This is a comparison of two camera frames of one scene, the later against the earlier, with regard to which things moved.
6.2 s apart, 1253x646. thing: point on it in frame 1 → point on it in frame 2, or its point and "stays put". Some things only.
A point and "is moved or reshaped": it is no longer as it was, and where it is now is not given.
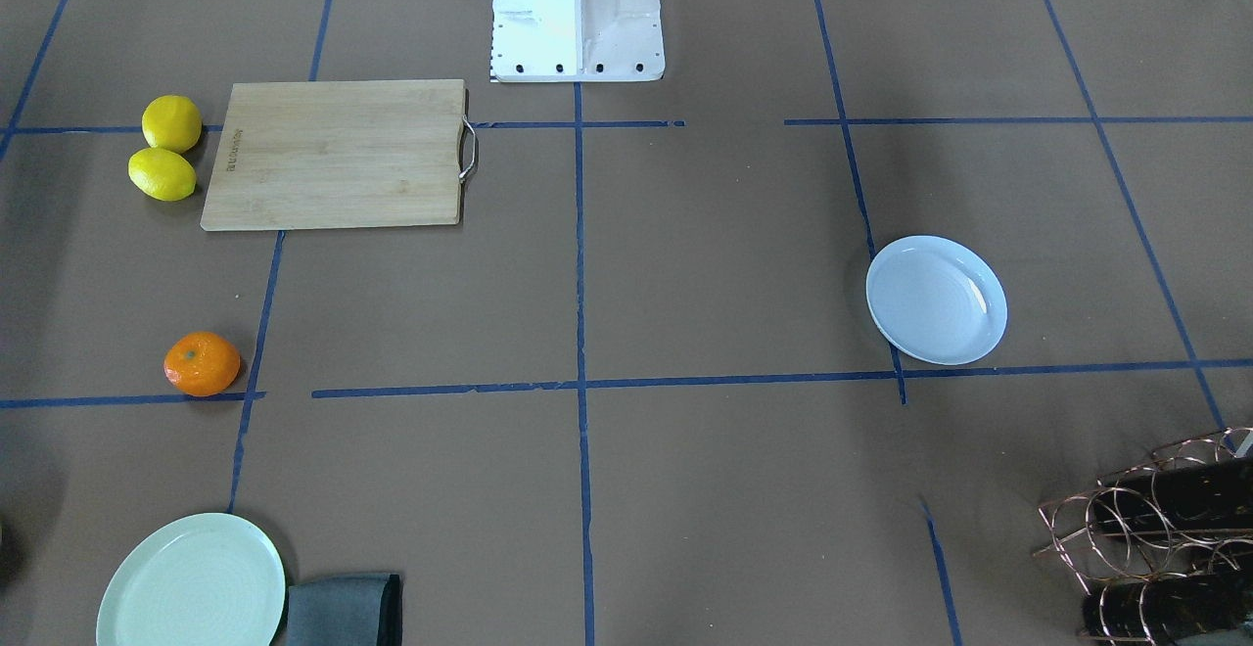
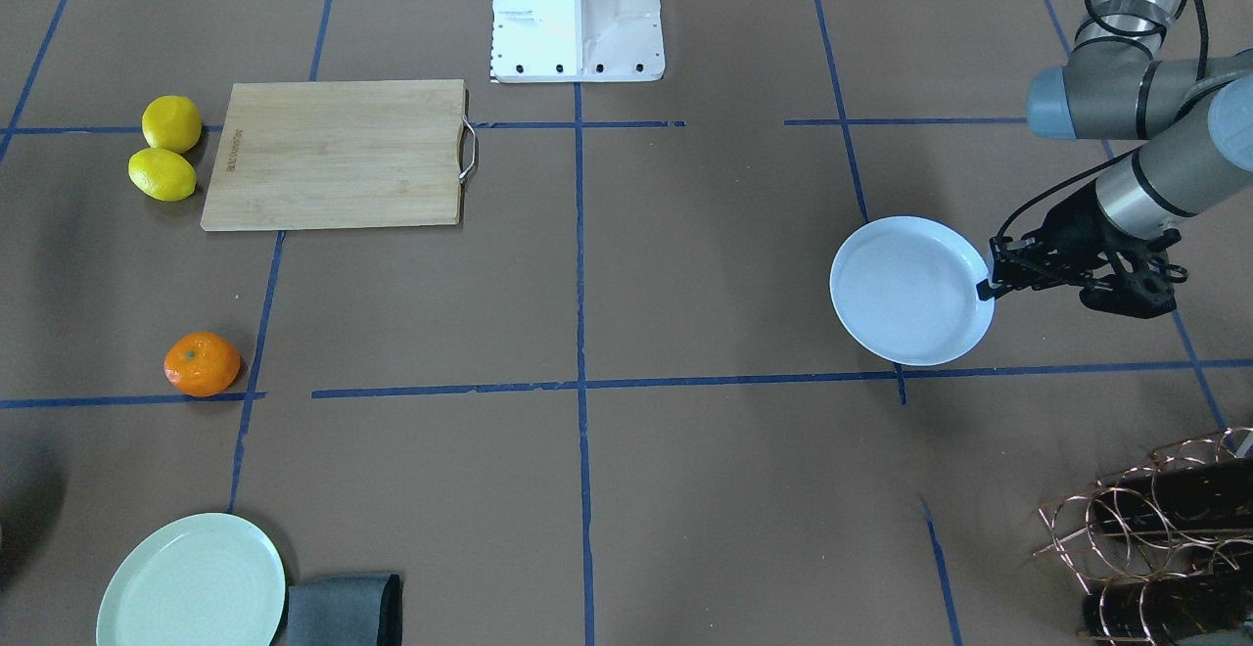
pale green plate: [216, 579] stays put
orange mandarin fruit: [201, 364] stays put
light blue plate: [935, 300] is moved or reshaped
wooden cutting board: [340, 154] stays put
